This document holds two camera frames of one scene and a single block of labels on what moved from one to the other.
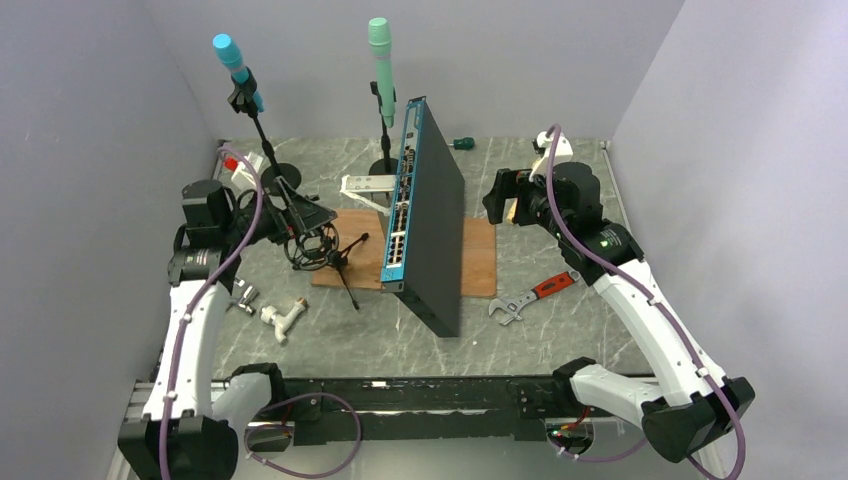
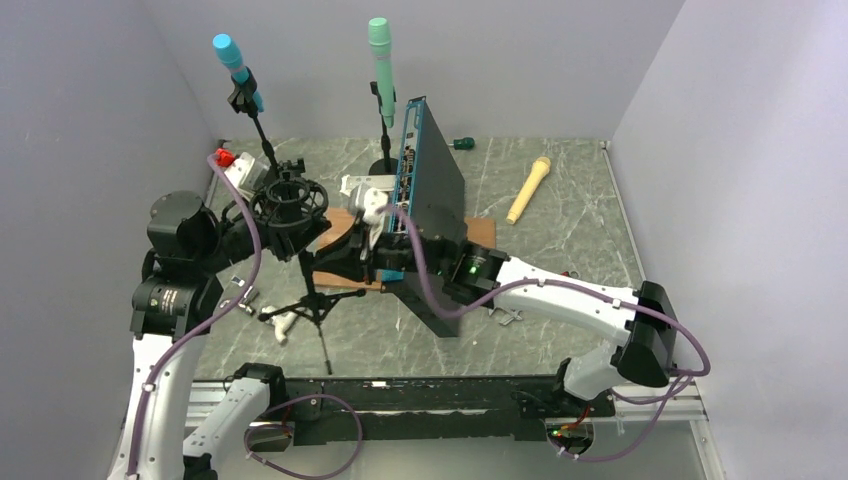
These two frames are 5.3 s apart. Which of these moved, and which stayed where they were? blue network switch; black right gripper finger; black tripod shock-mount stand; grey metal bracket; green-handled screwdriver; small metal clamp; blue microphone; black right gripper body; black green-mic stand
Moved: black tripod shock-mount stand; black right gripper body; black right gripper finger
Stayed: blue microphone; blue network switch; black green-mic stand; grey metal bracket; green-handled screwdriver; small metal clamp
